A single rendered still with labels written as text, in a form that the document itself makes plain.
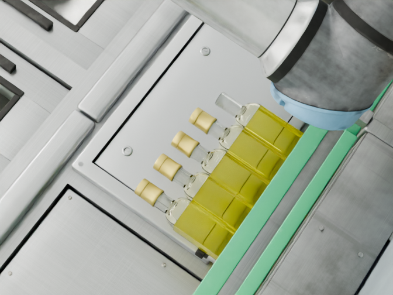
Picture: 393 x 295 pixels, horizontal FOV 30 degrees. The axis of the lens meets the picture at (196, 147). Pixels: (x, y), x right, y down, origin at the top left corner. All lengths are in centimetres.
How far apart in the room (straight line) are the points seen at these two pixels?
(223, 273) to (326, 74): 44
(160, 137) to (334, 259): 50
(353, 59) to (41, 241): 84
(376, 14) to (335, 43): 6
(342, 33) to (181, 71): 75
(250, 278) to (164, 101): 51
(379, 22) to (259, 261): 49
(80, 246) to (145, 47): 45
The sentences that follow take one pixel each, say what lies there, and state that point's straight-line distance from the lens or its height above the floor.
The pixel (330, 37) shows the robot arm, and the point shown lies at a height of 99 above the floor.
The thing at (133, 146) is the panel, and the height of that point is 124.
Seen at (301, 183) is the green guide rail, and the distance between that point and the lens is 125.
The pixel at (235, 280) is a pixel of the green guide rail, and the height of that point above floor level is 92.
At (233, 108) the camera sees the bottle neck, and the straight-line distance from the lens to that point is 140.
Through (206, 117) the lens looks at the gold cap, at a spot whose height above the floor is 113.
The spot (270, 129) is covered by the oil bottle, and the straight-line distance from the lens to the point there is 138.
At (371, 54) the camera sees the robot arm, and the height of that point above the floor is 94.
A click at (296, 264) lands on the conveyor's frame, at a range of 119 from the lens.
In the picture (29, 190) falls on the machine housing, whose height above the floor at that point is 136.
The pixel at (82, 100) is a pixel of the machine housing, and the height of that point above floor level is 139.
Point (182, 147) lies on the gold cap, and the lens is 137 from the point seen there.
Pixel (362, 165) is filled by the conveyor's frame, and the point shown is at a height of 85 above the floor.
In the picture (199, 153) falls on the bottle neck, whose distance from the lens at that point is 136.
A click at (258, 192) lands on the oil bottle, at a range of 134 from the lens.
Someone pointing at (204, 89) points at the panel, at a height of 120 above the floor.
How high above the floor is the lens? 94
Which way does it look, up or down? 8 degrees up
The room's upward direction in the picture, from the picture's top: 56 degrees counter-clockwise
